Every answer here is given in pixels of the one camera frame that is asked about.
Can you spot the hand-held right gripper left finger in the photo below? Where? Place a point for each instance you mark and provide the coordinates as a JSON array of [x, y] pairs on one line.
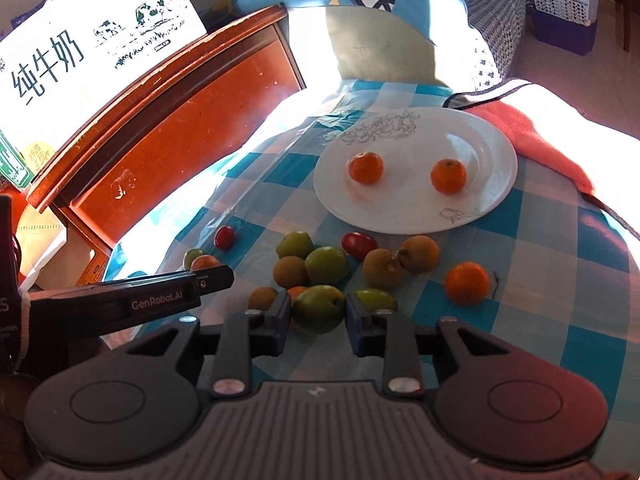
[[282, 311]]

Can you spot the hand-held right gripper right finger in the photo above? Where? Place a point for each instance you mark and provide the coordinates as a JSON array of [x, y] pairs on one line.
[[356, 316]]

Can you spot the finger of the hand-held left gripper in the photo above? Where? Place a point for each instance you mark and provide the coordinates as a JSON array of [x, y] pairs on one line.
[[215, 279]]

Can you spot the small orange mandarin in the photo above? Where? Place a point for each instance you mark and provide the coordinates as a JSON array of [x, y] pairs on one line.
[[467, 284], [365, 168], [206, 261], [448, 176], [296, 291]]

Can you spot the brown sapodilla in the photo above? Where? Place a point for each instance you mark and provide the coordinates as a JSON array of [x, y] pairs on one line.
[[290, 272], [419, 254], [382, 270], [262, 299]]

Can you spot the red cherry tomato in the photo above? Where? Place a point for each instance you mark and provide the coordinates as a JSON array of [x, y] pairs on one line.
[[359, 245], [224, 238]]

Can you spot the white plate with line drawings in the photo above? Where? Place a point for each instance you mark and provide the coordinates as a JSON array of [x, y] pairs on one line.
[[400, 202]]

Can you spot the beige cardboard box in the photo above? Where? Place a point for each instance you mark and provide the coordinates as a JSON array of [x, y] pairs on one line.
[[40, 240]]

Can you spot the green printed carton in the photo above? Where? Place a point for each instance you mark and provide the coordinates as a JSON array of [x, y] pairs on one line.
[[12, 167]]

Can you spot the red-brown wooden headboard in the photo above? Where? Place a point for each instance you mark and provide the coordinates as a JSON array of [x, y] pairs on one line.
[[175, 125]]

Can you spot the blue white checked cloth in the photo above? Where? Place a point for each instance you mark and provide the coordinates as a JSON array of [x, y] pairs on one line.
[[550, 280]]

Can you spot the coral fleece blanket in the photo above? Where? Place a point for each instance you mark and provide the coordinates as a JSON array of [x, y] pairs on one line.
[[530, 135]]

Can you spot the cream pillow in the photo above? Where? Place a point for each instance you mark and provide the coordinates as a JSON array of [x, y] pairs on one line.
[[380, 45]]

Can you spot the white star print cloth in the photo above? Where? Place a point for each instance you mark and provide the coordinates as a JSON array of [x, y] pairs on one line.
[[485, 67]]

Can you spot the white printed cardboard box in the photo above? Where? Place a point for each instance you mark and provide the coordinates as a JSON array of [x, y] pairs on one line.
[[75, 25]]

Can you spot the dark checked mattress cover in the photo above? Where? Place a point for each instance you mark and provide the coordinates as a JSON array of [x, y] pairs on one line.
[[495, 5]]

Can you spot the blue storage bin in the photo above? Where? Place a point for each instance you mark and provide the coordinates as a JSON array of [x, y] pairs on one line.
[[560, 35]]

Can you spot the dark wooden chair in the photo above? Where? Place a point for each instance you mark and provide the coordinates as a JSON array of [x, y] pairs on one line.
[[625, 5]]

